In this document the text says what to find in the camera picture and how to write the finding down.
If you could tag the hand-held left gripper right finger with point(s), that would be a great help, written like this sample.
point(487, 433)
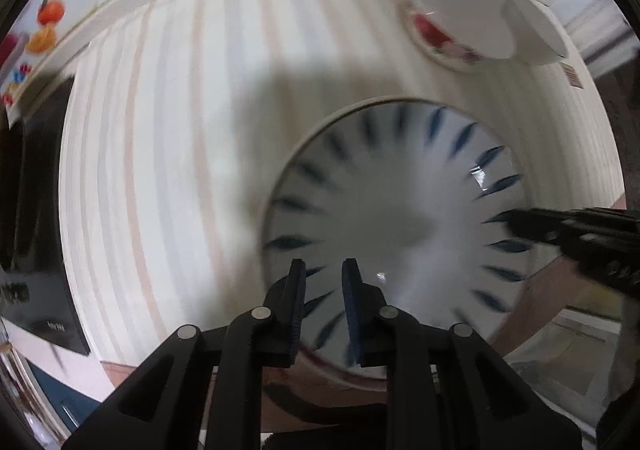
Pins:
point(351, 311)

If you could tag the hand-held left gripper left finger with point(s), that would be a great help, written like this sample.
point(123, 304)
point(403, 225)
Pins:
point(299, 311)

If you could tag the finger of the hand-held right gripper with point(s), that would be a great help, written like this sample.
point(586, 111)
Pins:
point(537, 225)

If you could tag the white plate blue petal pattern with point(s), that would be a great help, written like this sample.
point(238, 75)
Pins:
point(400, 190)

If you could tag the white ceramic bowl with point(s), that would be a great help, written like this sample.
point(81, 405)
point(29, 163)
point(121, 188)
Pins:
point(536, 30)
point(460, 10)

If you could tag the white plate red floral print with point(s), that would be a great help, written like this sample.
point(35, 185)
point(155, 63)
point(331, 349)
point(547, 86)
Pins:
point(431, 34)

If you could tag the brown cloth label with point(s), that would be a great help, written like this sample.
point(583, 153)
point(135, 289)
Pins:
point(573, 75)

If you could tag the striped tablecloth pink border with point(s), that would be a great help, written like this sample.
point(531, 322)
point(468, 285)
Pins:
point(175, 155)

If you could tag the blue cabinet front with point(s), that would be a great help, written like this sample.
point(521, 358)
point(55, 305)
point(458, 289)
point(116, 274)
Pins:
point(55, 397)

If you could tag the black glass cooktop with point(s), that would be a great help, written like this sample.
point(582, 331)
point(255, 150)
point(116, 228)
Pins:
point(40, 230)

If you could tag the colourful wall stickers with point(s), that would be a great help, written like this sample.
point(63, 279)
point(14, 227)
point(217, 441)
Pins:
point(50, 12)

